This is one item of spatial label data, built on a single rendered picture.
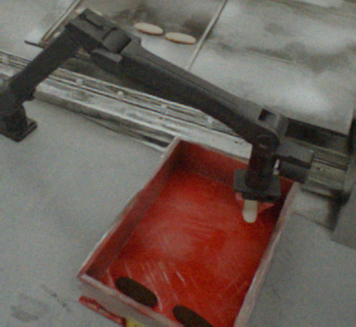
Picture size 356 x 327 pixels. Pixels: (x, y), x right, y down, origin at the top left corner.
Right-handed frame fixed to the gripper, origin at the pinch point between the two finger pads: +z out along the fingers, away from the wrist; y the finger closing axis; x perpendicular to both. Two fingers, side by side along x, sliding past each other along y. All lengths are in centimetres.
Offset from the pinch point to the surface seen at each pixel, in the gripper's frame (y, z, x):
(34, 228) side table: -49, 4, -13
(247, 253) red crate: 0.1, 3.5, -10.2
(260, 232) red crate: 3.0, 3.5, -4.0
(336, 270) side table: 19.6, 3.9, -10.8
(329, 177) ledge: 19.7, -0.2, 13.5
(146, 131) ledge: -28.5, 1.6, 23.5
